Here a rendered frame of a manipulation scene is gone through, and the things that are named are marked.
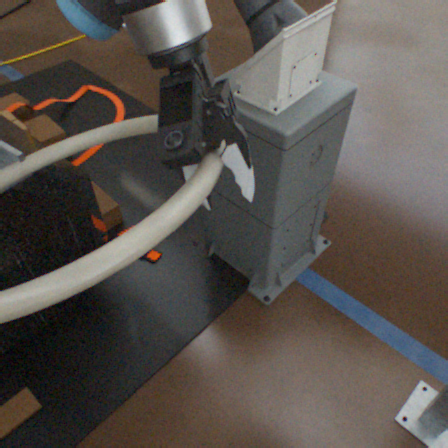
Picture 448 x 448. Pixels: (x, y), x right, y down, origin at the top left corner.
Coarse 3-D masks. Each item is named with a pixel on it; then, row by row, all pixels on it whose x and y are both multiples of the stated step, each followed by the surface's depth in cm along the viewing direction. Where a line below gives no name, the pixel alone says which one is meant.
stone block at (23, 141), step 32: (0, 128) 151; (64, 160) 157; (32, 192) 133; (64, 192) 144; (0, 224) 131; (32, 224) 139; (64, 224) 149; (96, 224) 162; (0, 256) 138; (32, 256) 147; (64, 256) 157; (0, 288) 145; (32, 320) 164; (0, 352) 162
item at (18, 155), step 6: (0, 144) 79; (6, 144) 79; (0, 150) 80; (6, 150) 78; (12, 150) 78; (18, 150) 78; (0, 156) 82; (6, 156) 80; (12, 156) 78; (18, 156) 77; (0, 162) 82; (6, 162) 82; (12, 162) 80; (0, 168) 81; (30, 174) 80; (18, 180) 79; (12, 186) 78; (0, 192) 77
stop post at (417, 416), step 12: (420, 384) 163; (420, 396) 160; (432, 396) 160; (444, 396) 137; (408, 408) 157; (420, 408) 157; (432, 408) 145; (444, 408) 141; (396, 420) 154; (408, 420) 154; (420, 420) 154; (432, 420) 149; (444, 420) 144; (420, 432) 151; (432, 432) 151; (444, 432) 151; (432, 444) 149; (444, 444) 149
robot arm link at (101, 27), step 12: (60, 0) 58; (72, 0) 56; (84, 0) 56; (96, 0) 56; (108, 0) 56; (72, 12) 58; (84, 12) 57; (96, 12) 57; (108, 12) 57; (72, 24) 59; (84, 24) 58; (96, 24) 58; (108, 24) 59; (120, 24) 60; (96, 36) 60; (108, 36) 62
